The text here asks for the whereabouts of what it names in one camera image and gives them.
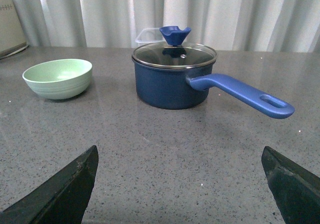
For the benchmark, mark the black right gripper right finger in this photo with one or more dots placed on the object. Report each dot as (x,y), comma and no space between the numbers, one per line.
(296,190)

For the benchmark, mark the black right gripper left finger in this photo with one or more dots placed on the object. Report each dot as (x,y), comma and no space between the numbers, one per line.
(62,199)

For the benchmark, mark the light green bowl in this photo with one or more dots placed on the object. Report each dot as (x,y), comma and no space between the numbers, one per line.
(59,79)

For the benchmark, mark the cream toaster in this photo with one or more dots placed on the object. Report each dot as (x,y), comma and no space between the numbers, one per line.
(12,37)

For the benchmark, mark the glass lid with blue knob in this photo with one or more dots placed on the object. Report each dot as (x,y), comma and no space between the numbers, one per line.
(174,52)

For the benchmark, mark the clear plastic container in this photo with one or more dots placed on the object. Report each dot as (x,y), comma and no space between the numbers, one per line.
(149,35)

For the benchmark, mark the blue saucepan with handle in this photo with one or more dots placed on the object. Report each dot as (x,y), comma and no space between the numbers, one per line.
(185,88)

